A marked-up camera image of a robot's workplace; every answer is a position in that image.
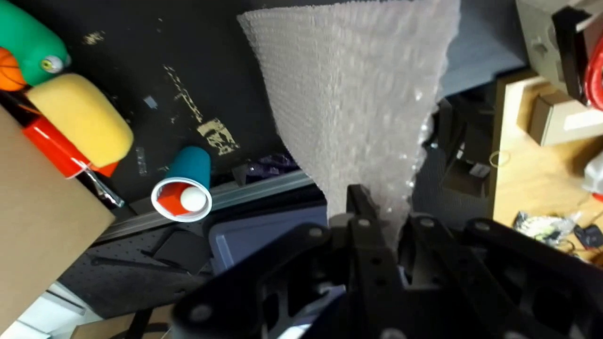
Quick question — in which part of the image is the blue cup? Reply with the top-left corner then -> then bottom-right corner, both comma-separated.
148,145 -> 214,224

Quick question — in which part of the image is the green toy cylinder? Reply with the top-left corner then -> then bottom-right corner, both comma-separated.
0,0 -> 73,94

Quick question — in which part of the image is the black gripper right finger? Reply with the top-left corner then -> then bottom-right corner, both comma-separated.
374,199 -> 603,339

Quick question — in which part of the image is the dark blue bin lid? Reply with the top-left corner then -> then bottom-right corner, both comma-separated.
205,201 -> 329,278

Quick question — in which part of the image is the red bowl with items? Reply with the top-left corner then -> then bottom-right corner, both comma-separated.
582,34 -> 603,113

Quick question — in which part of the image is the clutter of small parts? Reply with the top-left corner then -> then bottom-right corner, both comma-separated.
510,209 -> 603,254

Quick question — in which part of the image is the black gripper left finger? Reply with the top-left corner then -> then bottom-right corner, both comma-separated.
171,182 -> 378,339

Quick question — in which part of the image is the brown cardboard sheet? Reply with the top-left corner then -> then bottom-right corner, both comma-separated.
0,103 -> 118,335

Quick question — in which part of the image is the pink bubble plastic sheet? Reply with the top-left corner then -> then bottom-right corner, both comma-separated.
235,0 -> 463,252

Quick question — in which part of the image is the small tan box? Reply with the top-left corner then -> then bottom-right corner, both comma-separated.
525,88 -> 603,148

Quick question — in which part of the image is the wooden desk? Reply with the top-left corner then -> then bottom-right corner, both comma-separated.
491,73 -> 603,267

